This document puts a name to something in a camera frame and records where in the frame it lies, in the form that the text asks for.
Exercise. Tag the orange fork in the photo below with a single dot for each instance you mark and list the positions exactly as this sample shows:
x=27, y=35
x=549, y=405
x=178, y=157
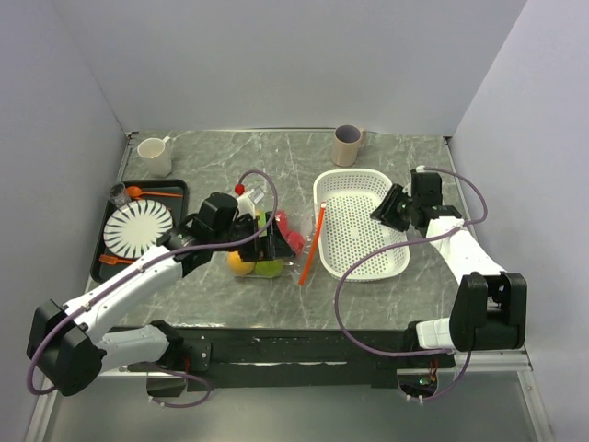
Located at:
x=113, y=260

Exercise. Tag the white mug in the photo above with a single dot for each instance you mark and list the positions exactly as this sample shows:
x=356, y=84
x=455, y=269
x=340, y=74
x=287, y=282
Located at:
x=156, y=155

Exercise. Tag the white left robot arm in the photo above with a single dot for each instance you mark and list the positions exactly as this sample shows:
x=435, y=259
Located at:
x=72, y=344

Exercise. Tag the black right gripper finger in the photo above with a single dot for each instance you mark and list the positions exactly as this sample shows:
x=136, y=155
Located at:
x=391, y=207
x=398, y=218

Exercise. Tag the clear plastic cup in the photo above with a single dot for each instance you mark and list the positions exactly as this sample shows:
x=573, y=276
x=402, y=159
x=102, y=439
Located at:
x=118, y=195

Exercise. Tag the clear zip top bag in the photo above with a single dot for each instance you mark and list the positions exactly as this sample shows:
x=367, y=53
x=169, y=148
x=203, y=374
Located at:
x=249, y=202

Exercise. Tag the green bitter gourd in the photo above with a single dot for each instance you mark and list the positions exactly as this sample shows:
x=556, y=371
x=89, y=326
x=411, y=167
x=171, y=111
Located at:
x=264, y=219

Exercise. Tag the striped white plate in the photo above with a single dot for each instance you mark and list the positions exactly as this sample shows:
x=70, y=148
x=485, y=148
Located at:
x=135, y=227

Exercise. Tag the red apple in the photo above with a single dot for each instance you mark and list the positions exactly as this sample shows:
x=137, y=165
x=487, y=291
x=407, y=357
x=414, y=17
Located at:
x=296, y=242

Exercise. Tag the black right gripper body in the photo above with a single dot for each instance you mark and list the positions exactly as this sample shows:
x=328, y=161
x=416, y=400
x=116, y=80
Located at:
x=416, y=203

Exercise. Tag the black tray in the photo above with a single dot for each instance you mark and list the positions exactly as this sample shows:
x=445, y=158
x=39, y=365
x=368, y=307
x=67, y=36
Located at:
x=178, y=207

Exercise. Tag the red chili pepper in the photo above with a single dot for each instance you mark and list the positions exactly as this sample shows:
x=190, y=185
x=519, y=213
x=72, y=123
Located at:
x=282, y=222

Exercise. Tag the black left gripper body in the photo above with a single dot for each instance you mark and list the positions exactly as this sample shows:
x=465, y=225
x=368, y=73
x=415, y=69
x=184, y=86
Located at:
x=232, y=234

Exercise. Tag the white perforated plastic basket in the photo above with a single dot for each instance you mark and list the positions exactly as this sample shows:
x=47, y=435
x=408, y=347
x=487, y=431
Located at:
x=348, y=232

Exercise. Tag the green pear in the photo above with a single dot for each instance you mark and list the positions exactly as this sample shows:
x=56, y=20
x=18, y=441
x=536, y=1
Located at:
x=269, y=269

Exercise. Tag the beige mug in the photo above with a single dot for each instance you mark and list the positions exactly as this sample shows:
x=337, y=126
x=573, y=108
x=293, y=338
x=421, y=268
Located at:
x=348, y=139

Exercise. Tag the orange plastic spoon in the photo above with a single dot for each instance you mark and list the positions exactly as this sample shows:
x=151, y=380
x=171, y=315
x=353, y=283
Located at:
x=136, y=192

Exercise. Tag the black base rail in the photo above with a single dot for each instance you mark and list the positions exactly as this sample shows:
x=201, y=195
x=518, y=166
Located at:
x=274, y=358

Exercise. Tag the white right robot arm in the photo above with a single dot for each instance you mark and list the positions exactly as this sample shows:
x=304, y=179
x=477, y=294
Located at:
x=489, y=311

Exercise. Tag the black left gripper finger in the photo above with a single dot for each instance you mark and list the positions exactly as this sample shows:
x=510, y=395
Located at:
x=257, y=249
x=279, y=247

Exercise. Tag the orange peach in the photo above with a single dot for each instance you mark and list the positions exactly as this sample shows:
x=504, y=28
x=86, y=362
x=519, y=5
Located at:
x=237, y=266

